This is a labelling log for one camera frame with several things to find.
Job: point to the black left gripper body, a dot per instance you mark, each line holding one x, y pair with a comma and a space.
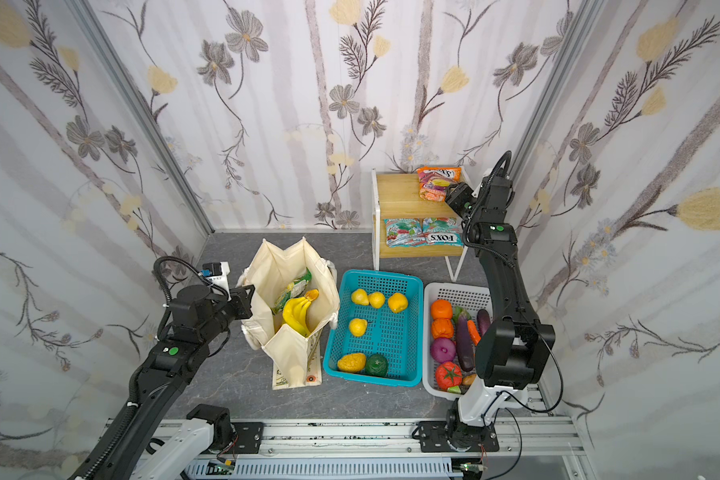
243, 301

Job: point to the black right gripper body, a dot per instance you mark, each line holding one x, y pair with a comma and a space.
456, 198

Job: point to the orange snack bag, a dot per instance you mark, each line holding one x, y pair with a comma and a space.
435, 181

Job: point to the yellow banana bunch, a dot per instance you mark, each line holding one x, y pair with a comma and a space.
295, 312

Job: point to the green snack bag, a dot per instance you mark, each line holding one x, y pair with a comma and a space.
294, 289

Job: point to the cream floral tote bag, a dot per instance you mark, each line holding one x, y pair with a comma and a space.
295, 358

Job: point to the purple eggplant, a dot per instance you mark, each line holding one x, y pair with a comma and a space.
464, 345
483, 321

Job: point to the purple onion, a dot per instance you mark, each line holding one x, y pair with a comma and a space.
443, 350

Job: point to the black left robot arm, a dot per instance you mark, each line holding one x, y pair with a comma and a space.
168, 369

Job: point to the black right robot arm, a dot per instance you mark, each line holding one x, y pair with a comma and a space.
513, 353

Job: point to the Fox's candy bag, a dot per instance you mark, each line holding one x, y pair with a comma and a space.
442, 231

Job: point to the teal candy bag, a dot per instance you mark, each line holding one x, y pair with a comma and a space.
404, 232

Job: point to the white wooden two-tier shelf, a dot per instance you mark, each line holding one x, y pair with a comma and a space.
396, 196

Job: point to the white plastic basket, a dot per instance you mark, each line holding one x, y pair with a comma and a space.
469, 298

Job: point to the orange tangerine in white basket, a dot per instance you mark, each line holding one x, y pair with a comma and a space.
441, 309

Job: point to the yellow bell pepper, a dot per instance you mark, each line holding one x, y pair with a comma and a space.
397, 303

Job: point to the orange carrot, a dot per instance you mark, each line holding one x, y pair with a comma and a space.
474, 332

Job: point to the small yellow lemon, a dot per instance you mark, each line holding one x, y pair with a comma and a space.
376, 300

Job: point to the yellow bumpy citrus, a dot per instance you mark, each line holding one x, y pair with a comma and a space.
352, 363

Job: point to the teal plastic basket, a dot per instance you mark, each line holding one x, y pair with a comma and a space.
396, 336

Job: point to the red tomato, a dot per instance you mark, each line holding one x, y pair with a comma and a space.
448, 375

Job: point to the green bell pepper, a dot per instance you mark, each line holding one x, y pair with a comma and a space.
376, 365

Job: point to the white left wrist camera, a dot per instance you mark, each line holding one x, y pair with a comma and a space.
217, 274

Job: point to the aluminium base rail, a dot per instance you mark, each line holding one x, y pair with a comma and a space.
213, 446

